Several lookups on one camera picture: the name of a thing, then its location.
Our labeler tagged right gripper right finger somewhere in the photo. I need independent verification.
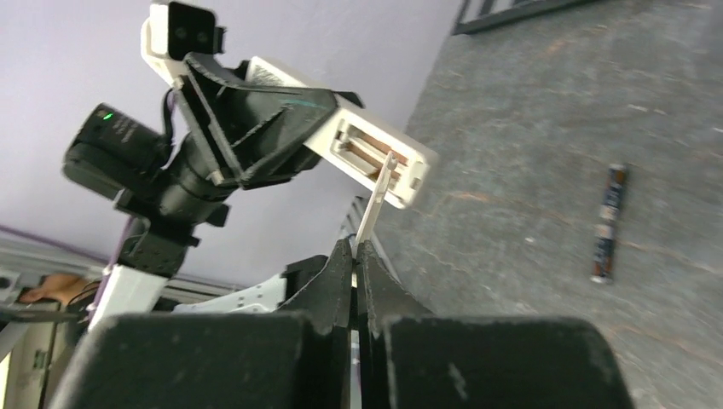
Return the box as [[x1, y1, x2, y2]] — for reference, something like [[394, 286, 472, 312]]
[[356, 242, 633, 408]]

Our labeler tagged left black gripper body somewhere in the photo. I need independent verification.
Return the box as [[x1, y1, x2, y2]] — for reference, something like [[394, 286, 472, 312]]
[[172, 74, 266, 189]]

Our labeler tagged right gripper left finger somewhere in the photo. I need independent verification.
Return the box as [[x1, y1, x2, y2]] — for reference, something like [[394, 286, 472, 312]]
[[51, 239, 352, 408]]

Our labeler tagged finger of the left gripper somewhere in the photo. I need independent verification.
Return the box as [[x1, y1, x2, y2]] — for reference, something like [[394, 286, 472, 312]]
[[183, 53, 338, 178]]

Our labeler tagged long white remote control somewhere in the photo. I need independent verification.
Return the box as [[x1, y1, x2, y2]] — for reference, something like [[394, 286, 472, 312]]
[[232, 56, 437, 209]]

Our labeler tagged white battery cover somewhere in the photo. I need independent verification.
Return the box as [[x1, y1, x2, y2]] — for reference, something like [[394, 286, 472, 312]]
[[352, 152, 397, 258]]

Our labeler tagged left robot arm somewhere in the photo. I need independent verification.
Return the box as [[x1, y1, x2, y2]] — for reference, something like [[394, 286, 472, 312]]
[[63, 53, 361, 279]]

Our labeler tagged person in background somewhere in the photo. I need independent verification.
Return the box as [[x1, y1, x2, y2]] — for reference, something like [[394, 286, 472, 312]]
[[17, 273, 100, 313]]

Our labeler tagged black white chessboard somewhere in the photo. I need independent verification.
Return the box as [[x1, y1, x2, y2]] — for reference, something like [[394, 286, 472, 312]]
[[451, 0, 589, 36]]

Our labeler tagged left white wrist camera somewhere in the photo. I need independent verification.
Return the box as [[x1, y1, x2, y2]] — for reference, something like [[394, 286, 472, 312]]
[[141, 1, 226, 86]]

